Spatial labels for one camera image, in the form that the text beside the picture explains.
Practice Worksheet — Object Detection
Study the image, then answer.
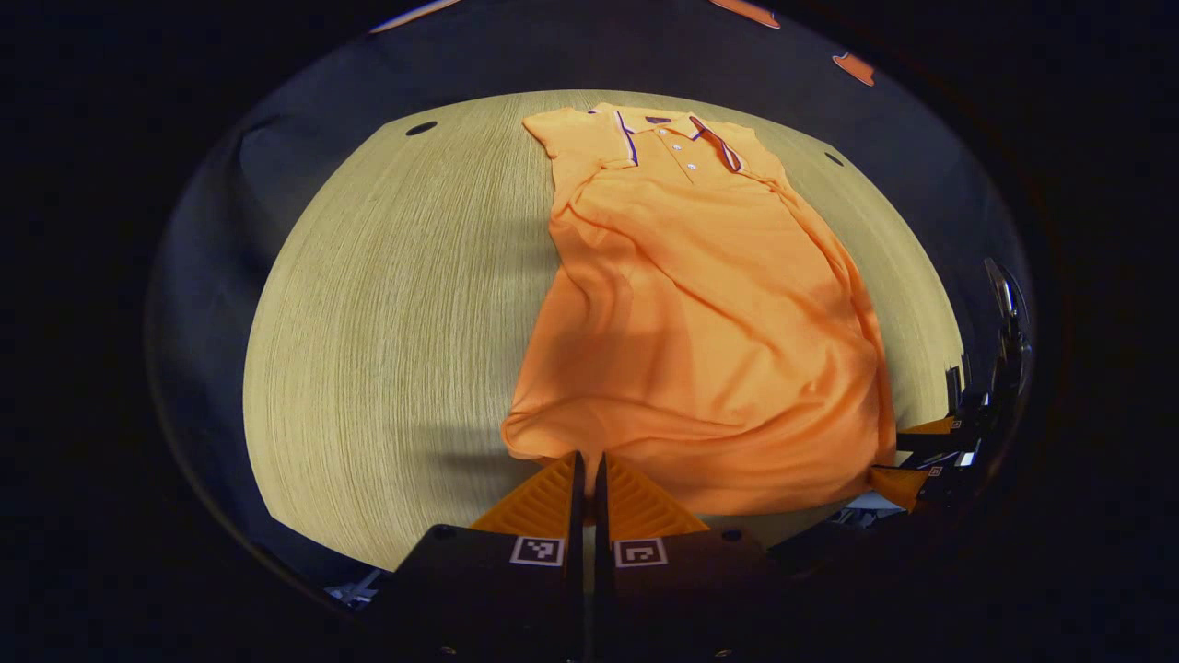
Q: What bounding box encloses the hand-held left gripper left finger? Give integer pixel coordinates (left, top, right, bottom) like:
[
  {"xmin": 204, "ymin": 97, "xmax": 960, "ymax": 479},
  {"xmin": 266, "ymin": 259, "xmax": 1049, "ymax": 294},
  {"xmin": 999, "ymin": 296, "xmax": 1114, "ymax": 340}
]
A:
[{"xmin": 382, "ymin": 451, "xmax": 587, "ymax": 663}]

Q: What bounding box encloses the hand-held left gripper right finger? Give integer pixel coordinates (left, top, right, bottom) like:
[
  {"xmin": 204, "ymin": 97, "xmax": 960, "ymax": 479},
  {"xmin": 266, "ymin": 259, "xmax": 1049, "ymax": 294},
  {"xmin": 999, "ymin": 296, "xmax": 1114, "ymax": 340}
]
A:
[{"xmin": 594, "ymin": 451, "xmax": 793, "ymax": 663}]

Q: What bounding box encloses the orange T-shirt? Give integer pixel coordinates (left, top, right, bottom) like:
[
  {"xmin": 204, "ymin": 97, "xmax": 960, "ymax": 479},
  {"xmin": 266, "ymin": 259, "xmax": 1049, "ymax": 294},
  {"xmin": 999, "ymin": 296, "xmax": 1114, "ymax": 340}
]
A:
[{"xmin": 500, "ymin": 101, "xmax": 899, "ymax": 517}]

